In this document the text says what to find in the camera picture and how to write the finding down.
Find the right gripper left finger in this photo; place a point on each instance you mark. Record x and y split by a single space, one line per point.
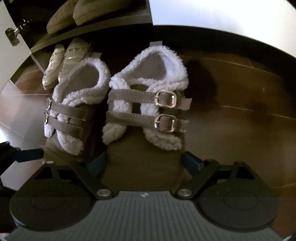
90 174

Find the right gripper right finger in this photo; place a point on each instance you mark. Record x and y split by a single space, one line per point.
202 173

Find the brown fleece buckle shoe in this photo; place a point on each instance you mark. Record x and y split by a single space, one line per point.
145 123

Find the beige loafer with buckle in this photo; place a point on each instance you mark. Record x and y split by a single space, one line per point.
76 51

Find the grey plush slipper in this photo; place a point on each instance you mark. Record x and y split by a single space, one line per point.
85 11
62 18

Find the metal door hinge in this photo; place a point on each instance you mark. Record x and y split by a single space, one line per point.
12 34

